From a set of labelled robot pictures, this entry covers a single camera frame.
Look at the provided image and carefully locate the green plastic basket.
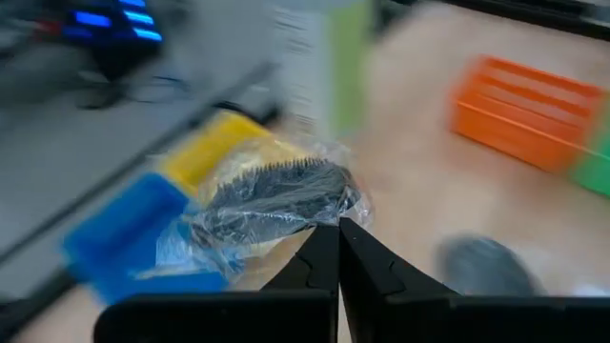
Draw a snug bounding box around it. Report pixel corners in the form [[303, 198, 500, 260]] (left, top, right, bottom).
[[569, 92, 610, 199]]

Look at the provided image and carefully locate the yellow plastic basket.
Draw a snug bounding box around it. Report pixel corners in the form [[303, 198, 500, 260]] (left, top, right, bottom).
[[159, 110, 311, 201]]

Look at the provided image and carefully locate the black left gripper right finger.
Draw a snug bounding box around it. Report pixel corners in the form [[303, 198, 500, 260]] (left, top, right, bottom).
[[338, 217, 610, 343]]

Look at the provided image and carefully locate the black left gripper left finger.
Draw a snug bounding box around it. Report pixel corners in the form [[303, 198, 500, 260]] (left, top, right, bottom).
[[93, 225, 340, 343]]

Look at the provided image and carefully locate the grey round object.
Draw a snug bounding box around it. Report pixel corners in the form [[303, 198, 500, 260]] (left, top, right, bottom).
[[436, 233, 544, 297]]

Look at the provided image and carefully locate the blue plastic basket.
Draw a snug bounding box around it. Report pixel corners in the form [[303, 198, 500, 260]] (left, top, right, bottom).
[[61, 171, 230, 306]]

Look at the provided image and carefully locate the computer with blue lights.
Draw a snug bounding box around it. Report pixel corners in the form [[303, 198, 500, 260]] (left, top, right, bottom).
[[61, 0, 163, 82]]

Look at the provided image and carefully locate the bagged black hair brush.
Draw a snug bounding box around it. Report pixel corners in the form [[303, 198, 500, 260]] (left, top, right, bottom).
[[156, 135, 376, 282]]

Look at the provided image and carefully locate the white wipes canister green label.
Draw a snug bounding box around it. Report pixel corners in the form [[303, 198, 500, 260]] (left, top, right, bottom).
[[274, 0, 377, 139]]

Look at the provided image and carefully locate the orange plastic basket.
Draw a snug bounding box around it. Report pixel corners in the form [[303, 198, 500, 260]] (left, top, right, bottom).
[[450, 54, 609, 173]]

